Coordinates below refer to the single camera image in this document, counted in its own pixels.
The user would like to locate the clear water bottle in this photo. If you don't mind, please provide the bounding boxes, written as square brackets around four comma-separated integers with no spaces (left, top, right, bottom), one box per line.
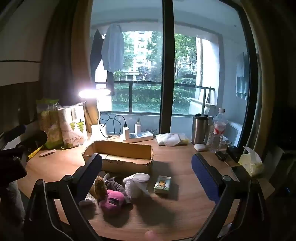
[209,108,227,153]

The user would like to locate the light blue hanging shirt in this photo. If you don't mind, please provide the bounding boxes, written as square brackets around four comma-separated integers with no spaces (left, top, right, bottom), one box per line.
[101,23,125,72]

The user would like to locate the green plastic pack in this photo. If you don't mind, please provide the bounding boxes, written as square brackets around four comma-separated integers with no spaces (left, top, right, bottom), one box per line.
[36,98,64,150]

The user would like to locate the black cable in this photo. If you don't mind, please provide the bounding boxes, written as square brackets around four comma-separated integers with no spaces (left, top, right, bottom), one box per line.
[96,112,127,140]

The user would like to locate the pack of paper cups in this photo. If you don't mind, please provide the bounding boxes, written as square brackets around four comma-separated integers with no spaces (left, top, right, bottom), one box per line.
[57,102,88,149]

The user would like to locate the bubble wrap piece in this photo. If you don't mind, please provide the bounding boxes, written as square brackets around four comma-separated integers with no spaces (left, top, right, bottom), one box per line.
[125,182,151,200]

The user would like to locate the yellow curtain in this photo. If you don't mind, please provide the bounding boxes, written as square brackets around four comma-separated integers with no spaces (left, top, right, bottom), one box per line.
[72,0,100,130]

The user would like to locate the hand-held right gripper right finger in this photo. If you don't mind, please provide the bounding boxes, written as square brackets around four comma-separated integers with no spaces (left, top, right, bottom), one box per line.
[191,153,273,241]

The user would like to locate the dark hanging garment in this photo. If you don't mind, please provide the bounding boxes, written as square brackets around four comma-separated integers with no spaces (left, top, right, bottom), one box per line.
[90,29,104,81]

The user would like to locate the white charger with white cable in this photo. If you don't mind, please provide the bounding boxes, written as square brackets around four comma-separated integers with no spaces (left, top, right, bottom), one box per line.
[134,117,142,135]

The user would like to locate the light blue hanging towel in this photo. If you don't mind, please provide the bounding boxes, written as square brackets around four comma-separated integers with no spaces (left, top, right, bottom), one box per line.
[235,52,250,100]

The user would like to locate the yellow tissue bag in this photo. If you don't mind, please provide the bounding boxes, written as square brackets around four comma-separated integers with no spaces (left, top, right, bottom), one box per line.
[238,146,264,176]

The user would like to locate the yellow ruler strip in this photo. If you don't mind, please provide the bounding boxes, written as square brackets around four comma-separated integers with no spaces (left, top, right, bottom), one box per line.
[26,146,44,161]

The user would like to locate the black hanging pants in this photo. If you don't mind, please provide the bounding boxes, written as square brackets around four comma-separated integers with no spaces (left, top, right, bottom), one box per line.
[106,71,115,96]

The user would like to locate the cardboard box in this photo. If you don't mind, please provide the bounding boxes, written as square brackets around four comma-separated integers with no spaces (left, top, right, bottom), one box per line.
[82,140,154,174]

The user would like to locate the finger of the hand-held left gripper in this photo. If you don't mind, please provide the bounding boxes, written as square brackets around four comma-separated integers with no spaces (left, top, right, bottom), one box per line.
[14,130,48,151]
[0,125,27,142]

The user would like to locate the pink plush toy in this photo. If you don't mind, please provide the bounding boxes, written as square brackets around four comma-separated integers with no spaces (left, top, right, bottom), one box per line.
[99,189,132,217]

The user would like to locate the small green-white carton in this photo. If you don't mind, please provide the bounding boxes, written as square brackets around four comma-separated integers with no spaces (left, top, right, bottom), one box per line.
[153,175,172,194]

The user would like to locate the white power strip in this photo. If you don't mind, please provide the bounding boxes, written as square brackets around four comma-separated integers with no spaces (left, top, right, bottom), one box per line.
[122,131,154,143]

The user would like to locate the black window frame post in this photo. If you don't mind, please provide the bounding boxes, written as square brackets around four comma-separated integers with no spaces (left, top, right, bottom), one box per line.
[159,0,174,135]

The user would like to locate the dark grey curtain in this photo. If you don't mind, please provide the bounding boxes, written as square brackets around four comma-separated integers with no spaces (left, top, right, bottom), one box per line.
[40,14,79,109]

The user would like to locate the brown plush toy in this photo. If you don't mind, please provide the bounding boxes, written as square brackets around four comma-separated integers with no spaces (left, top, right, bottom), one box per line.
[94,176,108,202]

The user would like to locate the person's right hand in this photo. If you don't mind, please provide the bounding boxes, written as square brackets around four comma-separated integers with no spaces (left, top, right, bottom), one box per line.
[144,230,160,241]

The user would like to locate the white face mask pack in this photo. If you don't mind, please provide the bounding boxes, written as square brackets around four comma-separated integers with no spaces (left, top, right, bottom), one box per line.
[155,133,190,146]

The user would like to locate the black balcony railing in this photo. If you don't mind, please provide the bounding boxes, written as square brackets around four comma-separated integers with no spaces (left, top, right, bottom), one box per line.
[95,80,215,115]

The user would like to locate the steel tumbler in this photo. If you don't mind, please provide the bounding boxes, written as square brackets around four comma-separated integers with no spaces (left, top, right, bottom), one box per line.
[192,113,209,145]

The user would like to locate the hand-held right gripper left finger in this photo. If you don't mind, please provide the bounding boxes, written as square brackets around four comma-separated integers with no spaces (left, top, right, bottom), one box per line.
[24,153,103,241]

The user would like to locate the white desk lamp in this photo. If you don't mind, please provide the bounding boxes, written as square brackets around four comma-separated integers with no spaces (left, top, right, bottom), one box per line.
[78,89,111,141]

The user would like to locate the white knitted cloth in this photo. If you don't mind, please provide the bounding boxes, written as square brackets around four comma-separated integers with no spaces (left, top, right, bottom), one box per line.
[122,173,151,186]

